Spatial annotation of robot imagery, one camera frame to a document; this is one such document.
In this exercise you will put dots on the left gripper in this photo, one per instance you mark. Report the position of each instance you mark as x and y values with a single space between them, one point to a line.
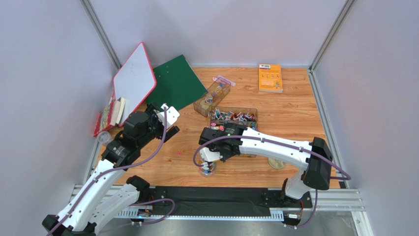
155 114

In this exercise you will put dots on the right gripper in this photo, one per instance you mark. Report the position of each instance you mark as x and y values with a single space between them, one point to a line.
217 153

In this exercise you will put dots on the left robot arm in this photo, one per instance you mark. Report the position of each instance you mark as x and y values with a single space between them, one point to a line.
88 212

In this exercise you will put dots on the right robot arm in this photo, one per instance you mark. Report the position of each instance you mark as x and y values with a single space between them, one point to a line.
313 159

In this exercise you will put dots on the clear box of star candies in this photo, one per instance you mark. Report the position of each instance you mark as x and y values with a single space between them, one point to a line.
215 124

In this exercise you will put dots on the clear box of wrapped candies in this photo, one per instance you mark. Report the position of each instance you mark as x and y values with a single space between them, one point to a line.
214 95

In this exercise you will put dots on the clear round plastic jar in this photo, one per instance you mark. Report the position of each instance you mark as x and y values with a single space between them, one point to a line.
207 169

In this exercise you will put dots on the clear box of lollipops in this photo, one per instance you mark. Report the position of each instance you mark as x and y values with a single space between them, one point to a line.
234 114

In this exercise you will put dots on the green cutting mat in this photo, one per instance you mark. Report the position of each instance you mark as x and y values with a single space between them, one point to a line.
177 84

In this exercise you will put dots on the gold round tin lid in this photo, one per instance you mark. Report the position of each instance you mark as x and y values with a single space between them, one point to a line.
276 164

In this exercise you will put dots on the stack of books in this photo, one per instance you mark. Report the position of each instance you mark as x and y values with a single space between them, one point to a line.
111 116

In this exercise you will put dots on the red framed whiteboard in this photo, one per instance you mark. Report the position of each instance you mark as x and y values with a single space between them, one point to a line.
134 81

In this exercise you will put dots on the small clear cup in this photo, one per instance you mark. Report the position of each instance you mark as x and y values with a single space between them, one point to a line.
104 138

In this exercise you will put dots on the orange paperback book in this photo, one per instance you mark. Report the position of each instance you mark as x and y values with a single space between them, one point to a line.
270 78

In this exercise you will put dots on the aluminium frame rail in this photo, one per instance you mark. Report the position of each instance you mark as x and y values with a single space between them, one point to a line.
330 200

